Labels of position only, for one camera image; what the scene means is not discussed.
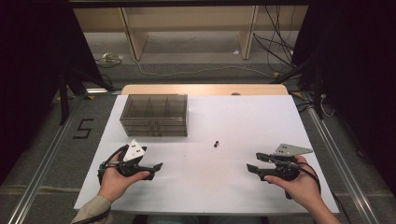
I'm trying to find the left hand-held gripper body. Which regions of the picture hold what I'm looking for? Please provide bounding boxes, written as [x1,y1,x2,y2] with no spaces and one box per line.
[116,138,148,179]

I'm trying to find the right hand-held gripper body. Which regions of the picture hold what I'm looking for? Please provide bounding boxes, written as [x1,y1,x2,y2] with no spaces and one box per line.
[263,143,314,200]

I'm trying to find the smoky transparent drawer organizer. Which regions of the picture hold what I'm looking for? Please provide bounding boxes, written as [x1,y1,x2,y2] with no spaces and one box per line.
[119,93,189,138]

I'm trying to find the person's right hand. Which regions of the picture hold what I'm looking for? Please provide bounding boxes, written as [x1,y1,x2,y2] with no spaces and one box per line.
[263,155,323,213]

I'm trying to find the person's left hand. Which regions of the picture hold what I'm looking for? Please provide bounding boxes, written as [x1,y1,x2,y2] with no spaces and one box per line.
[98,152,151,203]

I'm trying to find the black metal stand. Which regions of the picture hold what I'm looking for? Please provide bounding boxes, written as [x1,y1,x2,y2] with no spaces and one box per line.
[273,59,325,120]
[57,66,117,126]

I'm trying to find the light wooden table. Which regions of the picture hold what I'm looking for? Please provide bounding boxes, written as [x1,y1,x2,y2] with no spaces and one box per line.
[120,83,290,96]

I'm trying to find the light wooden shelf unit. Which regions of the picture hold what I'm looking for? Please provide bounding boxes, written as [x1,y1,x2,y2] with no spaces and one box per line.
[73,6,309,61]

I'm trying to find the dark curtain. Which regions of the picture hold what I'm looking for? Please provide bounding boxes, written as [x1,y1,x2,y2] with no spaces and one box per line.
[0,0,105,185]
[291,0,396,198]

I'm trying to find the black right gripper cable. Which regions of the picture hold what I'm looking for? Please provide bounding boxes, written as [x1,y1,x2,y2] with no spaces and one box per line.
[293,161,322,195]

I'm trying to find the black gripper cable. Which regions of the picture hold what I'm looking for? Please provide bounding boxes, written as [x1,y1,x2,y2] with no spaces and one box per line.
[293,161,322,195]
[72,145,129,224]

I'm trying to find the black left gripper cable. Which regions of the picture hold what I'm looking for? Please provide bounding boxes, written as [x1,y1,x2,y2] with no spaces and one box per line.
[72,145,129,224]

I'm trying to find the aluminium floor rail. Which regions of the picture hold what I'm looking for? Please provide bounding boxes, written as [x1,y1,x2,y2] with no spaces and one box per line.
[306,106,381,224]
[7,105,78,224]

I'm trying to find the short aluminium rail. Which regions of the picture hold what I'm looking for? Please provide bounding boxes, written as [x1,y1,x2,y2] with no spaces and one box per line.
[85,88,123,95]

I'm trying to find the thin white looped cable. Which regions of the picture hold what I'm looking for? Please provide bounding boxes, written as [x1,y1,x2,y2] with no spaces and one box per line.
[319,93,336,119]

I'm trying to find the long white floor cable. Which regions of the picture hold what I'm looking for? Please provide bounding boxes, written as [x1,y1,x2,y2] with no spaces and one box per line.
[134,59,279,77]

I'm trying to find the coiled pale cable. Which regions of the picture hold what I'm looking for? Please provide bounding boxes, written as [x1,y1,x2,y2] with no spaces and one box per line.
[94,52,125,69]

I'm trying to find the bundle of black cables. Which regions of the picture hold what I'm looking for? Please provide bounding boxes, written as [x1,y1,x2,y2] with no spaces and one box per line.
[252,5,297,70]

